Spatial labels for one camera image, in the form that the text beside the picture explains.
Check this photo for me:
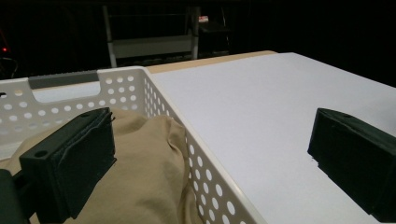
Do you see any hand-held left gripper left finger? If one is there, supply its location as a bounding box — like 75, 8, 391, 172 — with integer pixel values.
19, 107, 118, 224

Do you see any desk with white metal legs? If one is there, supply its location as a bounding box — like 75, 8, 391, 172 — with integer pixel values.
102, 5, 202, 68

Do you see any white table mat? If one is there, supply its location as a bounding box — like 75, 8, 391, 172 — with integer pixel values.
151, 51, 396, 224

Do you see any tan cloth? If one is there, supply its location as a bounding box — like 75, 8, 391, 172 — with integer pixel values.
0, 106, 204, 224

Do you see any wooden table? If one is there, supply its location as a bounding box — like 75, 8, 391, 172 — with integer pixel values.
145, 49, 278, 75

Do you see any white perforated plastic basket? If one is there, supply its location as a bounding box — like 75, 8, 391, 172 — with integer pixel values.
0, 65, 269, 224

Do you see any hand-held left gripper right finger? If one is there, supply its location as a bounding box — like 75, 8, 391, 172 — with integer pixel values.
306, 107, 396, 224

